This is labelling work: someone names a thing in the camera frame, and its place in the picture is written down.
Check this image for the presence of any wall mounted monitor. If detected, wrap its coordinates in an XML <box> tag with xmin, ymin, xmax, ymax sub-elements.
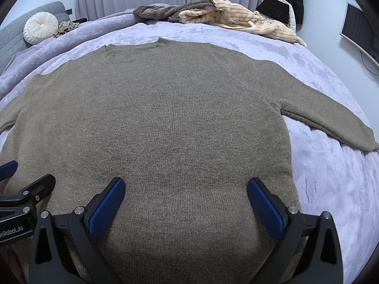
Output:
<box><xmin>340</xmin><ymin>3</ymin><xmax>378</xmax><ymax>65</ymax></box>

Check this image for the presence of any black and white bag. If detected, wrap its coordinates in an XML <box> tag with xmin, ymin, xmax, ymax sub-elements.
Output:
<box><xmin>256</xmin><ymin>0</ymin><xmax>296</xmax><ymax>31</ymax></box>

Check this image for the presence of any cream striped ribbed garment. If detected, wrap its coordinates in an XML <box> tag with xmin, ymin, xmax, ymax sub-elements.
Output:
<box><xmin>179</xmin><ymin>0</ymin><xmax>307</xmax><ymax>47</ymax></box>

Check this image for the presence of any olive brown knit sweater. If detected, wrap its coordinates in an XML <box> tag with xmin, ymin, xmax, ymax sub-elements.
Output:
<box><xmin>1</xmin><ymin>39</ymin><xmax>378</xmax><ymax>283</ymax></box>

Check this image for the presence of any lavender plush bed blanket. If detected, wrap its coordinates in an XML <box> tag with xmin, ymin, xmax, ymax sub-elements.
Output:
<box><xmin>1</xmin><ymin>11</ymin><xmax>378</xmax><ymax>283</ymax></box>

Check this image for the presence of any round white pleated cushion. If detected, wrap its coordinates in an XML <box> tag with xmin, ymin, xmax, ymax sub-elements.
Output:
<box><xmin>23</xmin><ymin>12</ymin><xmax>59</xmax><ymax>45</ymax></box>

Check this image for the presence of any monitor cable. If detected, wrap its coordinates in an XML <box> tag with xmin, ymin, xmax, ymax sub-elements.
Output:
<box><xmin>359</xmin><ymin>50</ymin><xmax>379</xmax><ymax>76</ymax></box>

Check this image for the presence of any dark brown fleece garment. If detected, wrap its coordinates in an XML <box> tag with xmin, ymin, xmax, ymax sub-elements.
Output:
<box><xmin>133</xmin><ymin>0</ymin><xmax>215</xmax><ymax>22</ymax></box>

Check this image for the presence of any small beige crumpled cloth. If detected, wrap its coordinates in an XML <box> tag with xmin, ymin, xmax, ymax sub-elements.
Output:
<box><xmin>55</xmin><ymin>21</ymin><xmax>80</xmax><ymax>38</ymax></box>

